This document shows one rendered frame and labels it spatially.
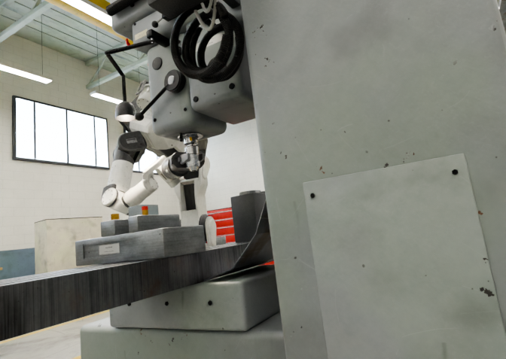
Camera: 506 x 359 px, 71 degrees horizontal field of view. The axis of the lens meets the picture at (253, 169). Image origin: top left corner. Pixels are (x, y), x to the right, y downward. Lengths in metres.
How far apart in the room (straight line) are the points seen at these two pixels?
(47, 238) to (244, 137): 6.93
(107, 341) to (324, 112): 0.96
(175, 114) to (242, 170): 10.60
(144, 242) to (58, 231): 6.32
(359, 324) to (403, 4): 0.62
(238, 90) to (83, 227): 6.54
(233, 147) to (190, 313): 11.11
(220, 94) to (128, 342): 0.78
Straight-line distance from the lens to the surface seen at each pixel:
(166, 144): 1.71
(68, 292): 0.75
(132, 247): 0.95
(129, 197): 1.48
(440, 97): 0.73
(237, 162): 11.86
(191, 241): 0.93
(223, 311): 0.96
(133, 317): 1.18
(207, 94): 1.08
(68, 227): 7.28
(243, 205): 1.43
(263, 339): 0.93
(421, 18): 0.79
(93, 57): 11.18
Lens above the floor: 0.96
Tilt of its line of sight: 10 degrees up
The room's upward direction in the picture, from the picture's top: 7 degrees counter-clockwise
